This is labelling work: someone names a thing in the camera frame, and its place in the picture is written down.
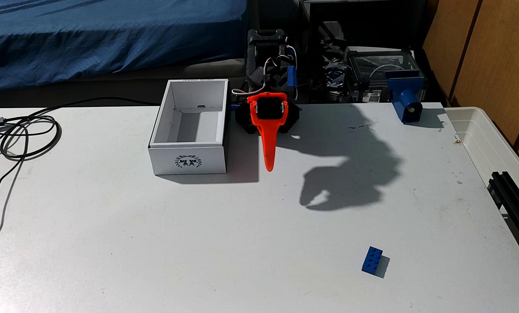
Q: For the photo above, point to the blue toy brick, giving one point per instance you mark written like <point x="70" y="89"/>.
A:
<point x="372" y="260"/>

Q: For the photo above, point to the white cardboard box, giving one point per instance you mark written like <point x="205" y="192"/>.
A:
<point x="187" y="161"/>

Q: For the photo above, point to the blue bed sheet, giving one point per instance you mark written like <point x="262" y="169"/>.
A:
<point x="111" y="34"/>

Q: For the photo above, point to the white plastic bin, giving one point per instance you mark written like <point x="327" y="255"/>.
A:
<point x="485" y="143"/>

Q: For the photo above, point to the wooden cabinet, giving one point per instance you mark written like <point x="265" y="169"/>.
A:
<point x="498" y="56"/>

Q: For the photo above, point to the black aluminium extrusion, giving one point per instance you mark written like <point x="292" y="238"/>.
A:
<point x="513" y="204"/>

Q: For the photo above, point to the black frame clear-panel enclosure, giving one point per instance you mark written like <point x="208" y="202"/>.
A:
<point x="372" y="65"/>

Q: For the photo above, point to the blue printed clamp mount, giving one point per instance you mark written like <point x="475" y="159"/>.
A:
<point x="405" y="93"/>

